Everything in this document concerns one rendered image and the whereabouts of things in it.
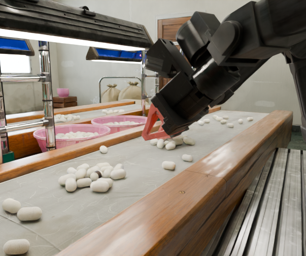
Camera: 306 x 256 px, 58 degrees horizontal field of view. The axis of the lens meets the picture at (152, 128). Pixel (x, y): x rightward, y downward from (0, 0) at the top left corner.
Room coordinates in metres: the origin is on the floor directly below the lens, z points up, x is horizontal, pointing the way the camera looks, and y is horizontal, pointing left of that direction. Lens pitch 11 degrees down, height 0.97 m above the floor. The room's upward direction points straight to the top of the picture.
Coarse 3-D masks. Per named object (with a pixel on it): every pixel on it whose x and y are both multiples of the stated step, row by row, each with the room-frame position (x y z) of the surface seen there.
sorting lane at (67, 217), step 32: (192, 128) 1.17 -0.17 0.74; (224, 128) 1.17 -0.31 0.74; (96, 160) 0.72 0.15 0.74; (128, 160) 0.72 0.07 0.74; (160, 160) 0.72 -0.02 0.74; (192, 160) 0.72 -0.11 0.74; (0, 192) 0.51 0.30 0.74; (32, 192) 0.51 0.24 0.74; (64, 192) 0.51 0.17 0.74; (96, 192) 0.51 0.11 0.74; (128, 192) 0.51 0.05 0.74; (0, 224) 0.39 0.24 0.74; (32, 224) 0.39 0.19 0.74; (64, 224) 0.39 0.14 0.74; (96, 224) 0.39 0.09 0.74
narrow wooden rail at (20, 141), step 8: (120, 112) 1.49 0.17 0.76; (128, 112) 1.49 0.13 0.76; (136, 112) 1.54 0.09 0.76; (80, 120) 1.22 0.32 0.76; (88, 120) 1.23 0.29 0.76; (40, 128) 1.04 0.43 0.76; (64, 128) 1.11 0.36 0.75; (80, 128) 1.18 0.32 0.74; (88, 128) 1.23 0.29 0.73; (8, 136) 0.91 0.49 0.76; (16, 136) 0.93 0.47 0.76; (24, 136) 0.96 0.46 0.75; (32, 136) 0.99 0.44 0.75; (16, 144) 0.93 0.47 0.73; (24, 144) 0.96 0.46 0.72; (32, 144) 0.99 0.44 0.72; (16, 152) 0.93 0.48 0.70; (24, 152) 0.96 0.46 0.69; (32, 152) 0.98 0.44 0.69; (40, 152) 1.01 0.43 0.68
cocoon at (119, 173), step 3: (114, 171) 0.58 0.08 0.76; (117, 171) 0.58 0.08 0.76; (120, 171) 0.58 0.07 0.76; (123, 171) 0.58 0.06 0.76; (111, 174) 0.57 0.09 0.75; (114, 174) 0.57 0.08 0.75; (117, 174) 0.57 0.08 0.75; (120, 174) 0.58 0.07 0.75; (123, 174) 0.58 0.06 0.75; (111, 177) 0.58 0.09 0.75; (114, 177) 0.57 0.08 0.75; (117, 177) 0.57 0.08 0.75; (120, 177) 0.58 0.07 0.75; (123, 177) 0.59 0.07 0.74
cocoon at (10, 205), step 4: (8, 200) 0.43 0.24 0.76; (12, 200) 0.43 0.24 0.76; (4, 204) 0.43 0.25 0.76; (8, 204) 0.43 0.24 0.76; (12, 204) 0.42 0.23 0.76; (16, 204) 0.43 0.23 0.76; (20, 204) 0.43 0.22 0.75; (4, 208) 0.43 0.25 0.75; (8, 208) 0.42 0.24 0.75; (12, 208) 0.42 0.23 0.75; (16, 208) 0.42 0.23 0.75; (20, 208) 0.43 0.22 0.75; (12, 212) 0.42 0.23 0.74; (16, 212) 0.43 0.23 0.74
